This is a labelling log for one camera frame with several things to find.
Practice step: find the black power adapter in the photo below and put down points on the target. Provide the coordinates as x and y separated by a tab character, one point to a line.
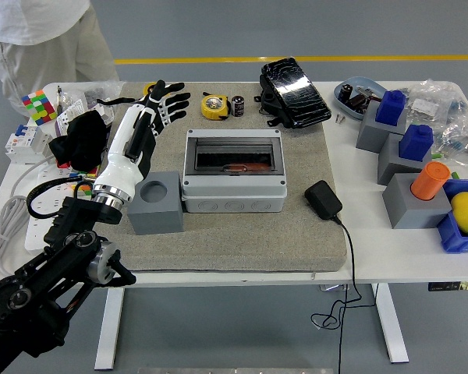
323	198

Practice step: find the black foot pedal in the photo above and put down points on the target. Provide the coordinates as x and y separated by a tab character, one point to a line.
296	93

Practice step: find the white table leg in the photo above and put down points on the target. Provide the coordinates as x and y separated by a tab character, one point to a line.
390	323
109	327

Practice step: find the black cloth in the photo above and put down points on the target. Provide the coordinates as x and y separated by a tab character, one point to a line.
80	142

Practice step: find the round yellow tape measure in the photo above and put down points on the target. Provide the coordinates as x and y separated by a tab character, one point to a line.
214	107

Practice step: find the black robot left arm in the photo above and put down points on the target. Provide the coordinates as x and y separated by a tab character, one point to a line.
31	292

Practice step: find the square yellow tape measure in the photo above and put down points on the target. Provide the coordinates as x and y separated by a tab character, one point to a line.
149	88

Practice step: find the grey plastic junction box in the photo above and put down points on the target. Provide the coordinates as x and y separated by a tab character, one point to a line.
234	195

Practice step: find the small black capacitor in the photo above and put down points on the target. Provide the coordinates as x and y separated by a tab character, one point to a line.
238	106
345	91

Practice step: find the black table control box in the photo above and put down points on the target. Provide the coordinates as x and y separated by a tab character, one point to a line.
452	286

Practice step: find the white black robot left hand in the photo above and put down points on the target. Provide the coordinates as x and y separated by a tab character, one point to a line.
121	140

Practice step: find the grey-brown mat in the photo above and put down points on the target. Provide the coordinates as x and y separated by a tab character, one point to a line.
238	241

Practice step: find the brown capacitors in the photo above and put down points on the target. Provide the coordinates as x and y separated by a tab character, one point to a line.
357	102

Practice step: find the blue plastic bin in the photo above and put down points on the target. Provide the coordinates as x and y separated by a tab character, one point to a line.
452	233

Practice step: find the blue-grey dish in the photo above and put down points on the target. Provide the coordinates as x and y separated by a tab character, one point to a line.
370	83

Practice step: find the orange cylinder battery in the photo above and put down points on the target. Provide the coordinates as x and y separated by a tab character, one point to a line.
257	166
430	181

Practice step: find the grey block holder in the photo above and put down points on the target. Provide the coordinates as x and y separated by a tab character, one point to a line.
392	163
370	132
156	218
409	210

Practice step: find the clear bag of parts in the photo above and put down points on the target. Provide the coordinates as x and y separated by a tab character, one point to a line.
433	103
462	140
89	91

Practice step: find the small red item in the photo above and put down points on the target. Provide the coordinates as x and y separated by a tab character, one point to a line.
63	165

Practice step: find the white purple packet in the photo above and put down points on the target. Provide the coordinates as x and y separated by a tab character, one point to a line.
68	117

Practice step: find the white circuit breaker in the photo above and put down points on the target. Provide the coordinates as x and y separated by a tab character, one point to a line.
25	144

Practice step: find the smoky transparent box lid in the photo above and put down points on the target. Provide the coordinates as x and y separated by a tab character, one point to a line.
234	150

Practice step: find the white power strip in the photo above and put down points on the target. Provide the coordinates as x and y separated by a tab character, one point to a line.
48	198

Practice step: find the blue bottle-shaped block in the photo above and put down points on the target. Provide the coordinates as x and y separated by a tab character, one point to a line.
415	142
392	109

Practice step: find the colourful puzzle cube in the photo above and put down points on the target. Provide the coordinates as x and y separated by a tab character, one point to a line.
86	188
39	106

